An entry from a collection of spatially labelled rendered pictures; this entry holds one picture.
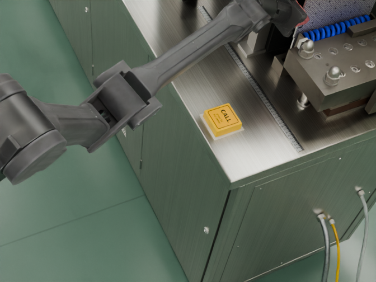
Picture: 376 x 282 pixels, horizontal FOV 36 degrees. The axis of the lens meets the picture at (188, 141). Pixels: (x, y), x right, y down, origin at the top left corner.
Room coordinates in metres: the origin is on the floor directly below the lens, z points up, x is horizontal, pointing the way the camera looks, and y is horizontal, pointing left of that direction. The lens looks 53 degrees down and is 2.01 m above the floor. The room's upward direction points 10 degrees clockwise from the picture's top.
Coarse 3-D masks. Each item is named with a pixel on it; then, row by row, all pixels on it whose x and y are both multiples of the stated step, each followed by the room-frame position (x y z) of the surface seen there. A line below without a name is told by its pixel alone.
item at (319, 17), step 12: (312, 0) 1.12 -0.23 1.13; (324, 0) 1.14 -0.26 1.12; (336, 0) 1.16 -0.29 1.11; (348, 0) 1.18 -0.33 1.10; (360, 0) 1.21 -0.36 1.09; (372, 0) 1.23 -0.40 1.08; (312, 12) 1.13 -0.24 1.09; (324, 12) 1.15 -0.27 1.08; (336, 12) 1.17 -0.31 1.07; (348, 12) 1.19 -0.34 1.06; (360, 12) 1.22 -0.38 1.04; (312, 24) 1.13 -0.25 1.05; (324, 24) 1.16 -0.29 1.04
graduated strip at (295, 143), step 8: (200, 8) 1.29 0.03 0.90; (208, 16) 1.27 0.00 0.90; (232, 48) 1.16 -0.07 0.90; (232, 56) 1.13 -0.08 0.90; (240, 64) 1.10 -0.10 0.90; (248, 72) 1.08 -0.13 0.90; (248, 80) 1.05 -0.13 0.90; (256, 88) 1.03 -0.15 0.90; (264, 96) 1.00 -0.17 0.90; (264, 104) 0.98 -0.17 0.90; (272, 104) 0.98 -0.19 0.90; (272, 112) 0.96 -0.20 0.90; (280, 120) 0.93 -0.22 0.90; (280, 128) 0.91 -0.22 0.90; (288, 128) 0.91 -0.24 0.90; (288, 136) 0.89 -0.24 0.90; (296, 144) 0.87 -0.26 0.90
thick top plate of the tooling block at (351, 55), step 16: (320, 48) 1.07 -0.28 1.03; (336, 48) 1.08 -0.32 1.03; (352, 48) 1.09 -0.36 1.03; (368, 48) 1.10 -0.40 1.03; (288, 64) 1.04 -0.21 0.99; (304, 64) 1.01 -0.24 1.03; (320, 64) 1.02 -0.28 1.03; (336, 64) 1.03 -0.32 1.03; (352, 64) 1.04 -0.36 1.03; (368, 64) 1.06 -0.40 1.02; (304, 80) 0.98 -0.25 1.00; (320, 80) 0.97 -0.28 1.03; (352, 80) 0.99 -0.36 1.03; (368, 80) 1.00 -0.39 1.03; (320, 96) 0.93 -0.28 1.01; (336, 96) 0.94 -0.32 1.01; (352, 96) 0.97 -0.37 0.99
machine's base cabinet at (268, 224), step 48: (96, 0) 1.53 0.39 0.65; (96, 48) 1.54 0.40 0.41; (144, 144) 1.16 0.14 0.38; (192, 144) 0.93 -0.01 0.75; (192, 192) 0.89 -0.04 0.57; (240, 192) 0.75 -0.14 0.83; (288, 192) 0.85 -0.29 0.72; (336, 192) 0.97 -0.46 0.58; (192, 240) 0.85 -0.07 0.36; (240, 240) 0.79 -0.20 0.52; (288, 240) 0.91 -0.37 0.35
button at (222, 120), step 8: (224, 104) 0.94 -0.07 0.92; (208, 112) 0.90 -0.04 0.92; (216, 112) 0.90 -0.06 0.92; (224, 112) 0.91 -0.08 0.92; (232, 112) 0.91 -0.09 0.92; (208, 120) 0.88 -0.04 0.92; (216, 120) 0.88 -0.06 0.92; (224, 120) 0.88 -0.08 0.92; (232, 120) 0.89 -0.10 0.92; (216, 128) 0.86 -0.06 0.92; (224, 128) 0.86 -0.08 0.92; (232, 128) 0.87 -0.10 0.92; (240, 128) 0.88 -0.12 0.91; (216, 136) 0.85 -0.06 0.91
